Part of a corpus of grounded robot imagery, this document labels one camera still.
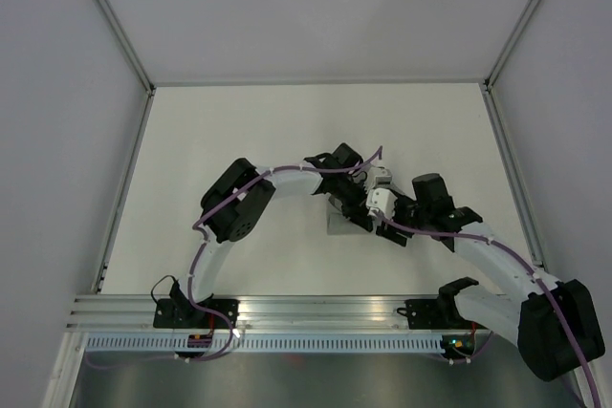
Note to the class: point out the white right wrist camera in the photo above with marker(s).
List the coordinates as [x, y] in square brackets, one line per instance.
[380, 203]

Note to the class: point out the aluminium frame post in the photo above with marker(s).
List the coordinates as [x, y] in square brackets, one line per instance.
[111, 19]
[519, 28]

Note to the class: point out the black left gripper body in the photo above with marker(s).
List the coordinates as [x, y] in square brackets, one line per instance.
[353, 198]

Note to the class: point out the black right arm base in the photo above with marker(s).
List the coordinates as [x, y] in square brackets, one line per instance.
[428, 313]

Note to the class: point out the aluminium right frame post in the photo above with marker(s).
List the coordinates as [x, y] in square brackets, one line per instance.
[519, 28]

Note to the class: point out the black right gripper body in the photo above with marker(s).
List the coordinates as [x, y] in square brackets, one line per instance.
[408, 217]

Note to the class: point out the grey cloth napkin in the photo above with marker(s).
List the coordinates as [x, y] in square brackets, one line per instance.
[337, 224]

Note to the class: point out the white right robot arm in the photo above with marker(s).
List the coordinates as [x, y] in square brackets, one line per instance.
[552, 323]

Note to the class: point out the white slotted cable duct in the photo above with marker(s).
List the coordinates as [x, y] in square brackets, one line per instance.
[301, 343]

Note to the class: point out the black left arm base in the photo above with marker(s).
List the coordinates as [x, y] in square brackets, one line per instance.
[169, 316]

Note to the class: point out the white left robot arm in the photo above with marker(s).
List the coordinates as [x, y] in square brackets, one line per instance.
[232, 207]

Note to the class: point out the aluminium left frame post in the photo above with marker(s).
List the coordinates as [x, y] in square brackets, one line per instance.
[111, 19]

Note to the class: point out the aluminium front rail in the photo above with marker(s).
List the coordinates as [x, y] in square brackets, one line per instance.
[275, 314]

